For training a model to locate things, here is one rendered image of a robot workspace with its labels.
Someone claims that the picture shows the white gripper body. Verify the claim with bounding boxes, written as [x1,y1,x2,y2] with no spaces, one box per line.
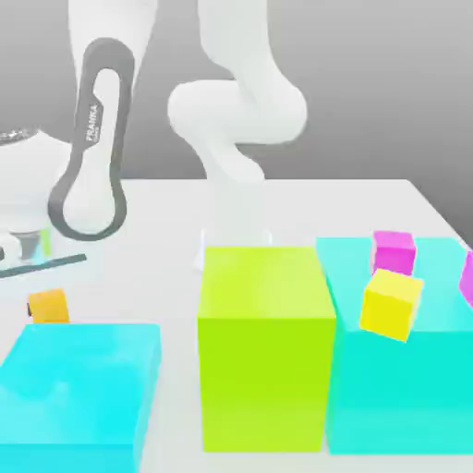
[0,252,90,290]

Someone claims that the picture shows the small orange cube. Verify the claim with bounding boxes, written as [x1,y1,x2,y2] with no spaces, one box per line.
[28,288,70,325]

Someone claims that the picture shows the small yellow cube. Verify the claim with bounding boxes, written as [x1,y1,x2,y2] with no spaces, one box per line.
[359,268,425,344]

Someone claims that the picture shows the small magenta cube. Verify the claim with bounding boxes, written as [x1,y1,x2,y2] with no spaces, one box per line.
[458,250,473,309]
[370,229,418,277]

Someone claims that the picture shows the large cyan box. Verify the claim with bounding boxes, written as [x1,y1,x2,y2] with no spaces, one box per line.
[0,322,163,473]

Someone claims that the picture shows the large lime green box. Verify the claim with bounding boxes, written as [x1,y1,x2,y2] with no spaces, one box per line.
[196,245,338,453]

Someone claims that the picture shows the large turquoise box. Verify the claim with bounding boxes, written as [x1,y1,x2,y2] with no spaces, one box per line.
[315,236,473,456]

